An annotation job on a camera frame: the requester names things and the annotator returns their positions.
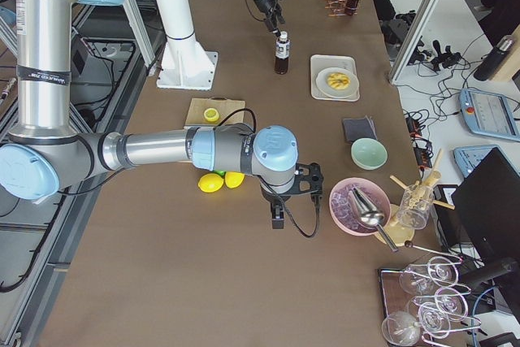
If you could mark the green lime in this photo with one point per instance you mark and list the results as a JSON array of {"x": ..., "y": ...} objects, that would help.
[{"x": 220, "y": 173}]

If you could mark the cream rabbit tray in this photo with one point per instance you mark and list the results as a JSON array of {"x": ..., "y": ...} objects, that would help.
[{"x": 322, "y": 66}]

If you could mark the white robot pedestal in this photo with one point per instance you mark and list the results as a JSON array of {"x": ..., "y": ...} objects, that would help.
[{"x": 185, "y": 64}]

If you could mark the half lemon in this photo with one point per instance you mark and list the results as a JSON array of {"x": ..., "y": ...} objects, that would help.
[{"x": 211, "y": 115}]

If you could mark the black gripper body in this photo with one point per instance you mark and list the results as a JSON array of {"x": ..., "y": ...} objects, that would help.
[
  {"x": 273, "y": 197},
  {"x": 267, "y": 7}
]

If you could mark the clear glass mug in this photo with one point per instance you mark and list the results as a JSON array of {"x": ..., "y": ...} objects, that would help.
[{"x": 415, "y": 206}]

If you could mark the grey folded cloth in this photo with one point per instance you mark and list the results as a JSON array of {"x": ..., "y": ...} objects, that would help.
[{"x": 359, "y": 128}]

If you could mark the aluminium frame post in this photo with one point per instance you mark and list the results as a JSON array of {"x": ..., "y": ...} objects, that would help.
[{"x": 415, "y": 32}]

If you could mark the blue teach pendant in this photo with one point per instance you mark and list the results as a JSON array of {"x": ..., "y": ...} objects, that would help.
[{"x": 488, "y": 114}]

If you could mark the black water bottle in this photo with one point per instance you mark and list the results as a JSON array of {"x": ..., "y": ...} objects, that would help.
[{"x": 495, "y": 58}]

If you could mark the white plate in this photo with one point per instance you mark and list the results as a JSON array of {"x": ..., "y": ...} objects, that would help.
[{"x": 350, "y": 92}]

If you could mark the pink bowl of ice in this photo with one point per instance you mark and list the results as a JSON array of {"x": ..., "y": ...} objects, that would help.
[{"x": 342, "y": 211}]

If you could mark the wine glass rack tray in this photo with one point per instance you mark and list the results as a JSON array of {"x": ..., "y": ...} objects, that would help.
[{"x": 424, "y": 303}]

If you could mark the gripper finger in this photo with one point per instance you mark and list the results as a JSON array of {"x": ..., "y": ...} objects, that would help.
[
  {"x": 271, "y": 25},
  {"x": 279, "y": 17}
]

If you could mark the tea bottle white cap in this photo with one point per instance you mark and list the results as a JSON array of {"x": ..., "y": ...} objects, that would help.
[{"x": 282, "y": 53}]

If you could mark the mint green bowl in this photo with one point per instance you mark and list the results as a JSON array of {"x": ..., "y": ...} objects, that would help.
[{"x": 368, "y": 154}]

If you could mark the metal ice scoop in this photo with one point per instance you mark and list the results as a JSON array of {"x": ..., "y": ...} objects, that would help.
[{"x": 370, "y": 216}]

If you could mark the bamboo cutting board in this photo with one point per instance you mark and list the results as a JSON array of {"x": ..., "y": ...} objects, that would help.
[{"x": 222, "y": 106}]

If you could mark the braided ring bread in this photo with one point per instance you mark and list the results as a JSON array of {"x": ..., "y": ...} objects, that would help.
[{"x": 338, "y": 81}]

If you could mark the black monitor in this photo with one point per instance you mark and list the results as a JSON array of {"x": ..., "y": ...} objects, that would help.
[{"x": 487, "y": 203}]

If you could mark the wooden cup tree stand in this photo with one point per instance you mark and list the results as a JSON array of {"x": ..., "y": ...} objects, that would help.
[{"x": 431, "y": 181}]

